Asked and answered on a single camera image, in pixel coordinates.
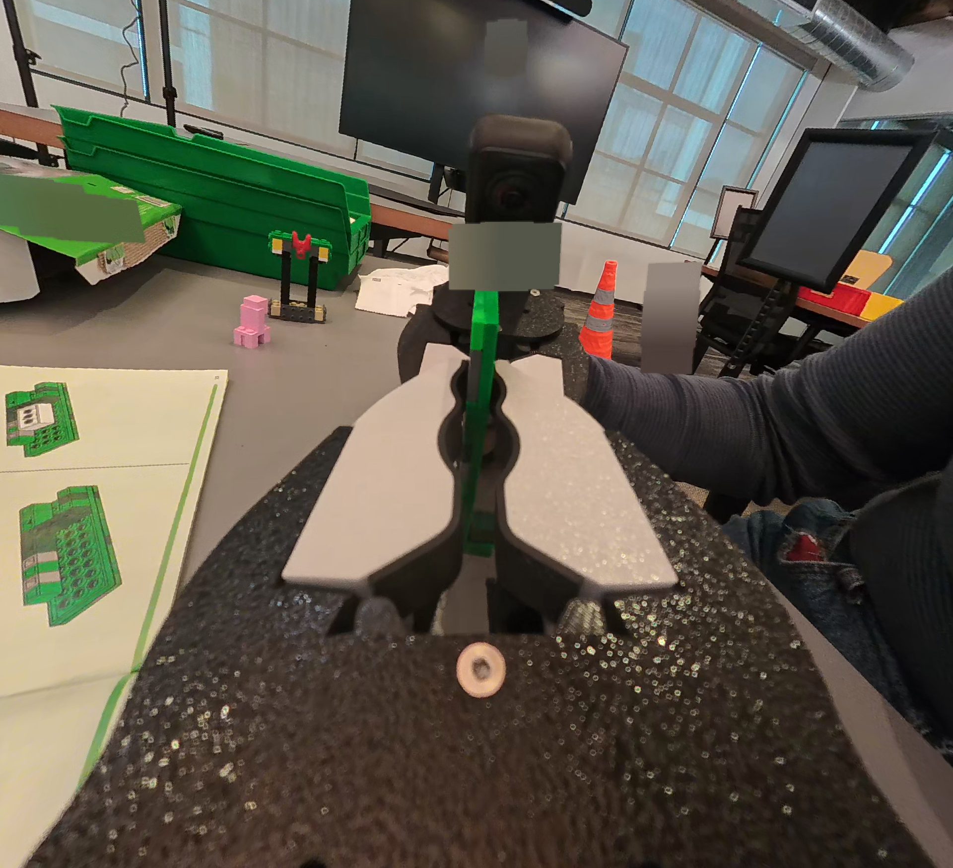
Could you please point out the black monitor on stand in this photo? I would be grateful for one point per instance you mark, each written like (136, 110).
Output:
(826, 205)

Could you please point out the person's right forearm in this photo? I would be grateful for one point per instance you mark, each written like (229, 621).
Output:
(744, 421)

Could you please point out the pink brick pig figure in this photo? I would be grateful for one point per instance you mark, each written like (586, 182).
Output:
(251, 324)

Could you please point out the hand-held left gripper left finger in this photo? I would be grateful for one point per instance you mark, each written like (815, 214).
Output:
(372, 503)

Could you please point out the black mesh chair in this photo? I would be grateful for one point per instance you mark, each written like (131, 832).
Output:
(733, 317)

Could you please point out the green cardboard toy box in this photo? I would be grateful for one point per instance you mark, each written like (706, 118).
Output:
(160, 220)

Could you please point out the grey desk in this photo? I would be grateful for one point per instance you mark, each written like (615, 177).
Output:
(186, 332)

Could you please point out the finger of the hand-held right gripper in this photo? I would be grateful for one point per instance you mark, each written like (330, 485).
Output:
(445, 352)
(540, 364)

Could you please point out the white plastic bag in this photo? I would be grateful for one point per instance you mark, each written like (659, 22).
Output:
(394, 291)

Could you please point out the yellow plastic bin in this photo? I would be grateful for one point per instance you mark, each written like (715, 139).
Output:
(882, 272)

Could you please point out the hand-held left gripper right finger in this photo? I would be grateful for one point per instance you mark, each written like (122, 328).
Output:
(588, 503)

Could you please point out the silver ceiling air duct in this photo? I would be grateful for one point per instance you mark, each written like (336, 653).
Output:
(834, 4)

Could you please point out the building instruction booklet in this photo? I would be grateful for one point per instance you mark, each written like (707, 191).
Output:
(112, 495)

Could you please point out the small framed sign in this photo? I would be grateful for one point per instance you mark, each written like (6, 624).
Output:
(733, 212)

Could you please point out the orange traffic cone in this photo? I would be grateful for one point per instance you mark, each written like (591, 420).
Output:
(599, 324)

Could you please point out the person's leg blue jeans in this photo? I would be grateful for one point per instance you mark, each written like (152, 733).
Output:
(789, 585)

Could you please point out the green studded brick plate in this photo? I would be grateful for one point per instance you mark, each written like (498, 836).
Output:
(482, 376)

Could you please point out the black tripod stand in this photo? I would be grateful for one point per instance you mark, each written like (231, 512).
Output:
(19, 49)
(164, 19)

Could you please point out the red plastic bin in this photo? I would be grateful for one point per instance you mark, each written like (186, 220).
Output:
(830, 298)

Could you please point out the green plastic bin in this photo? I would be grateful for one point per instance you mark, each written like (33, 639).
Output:
(223, 190)

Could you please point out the black brick stand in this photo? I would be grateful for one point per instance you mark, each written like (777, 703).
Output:
(298, 311)

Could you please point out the person's torso dark sweater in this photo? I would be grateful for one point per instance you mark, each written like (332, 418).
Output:
(908, 585)

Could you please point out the large black screen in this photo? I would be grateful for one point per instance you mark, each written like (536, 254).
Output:
(417, 49)

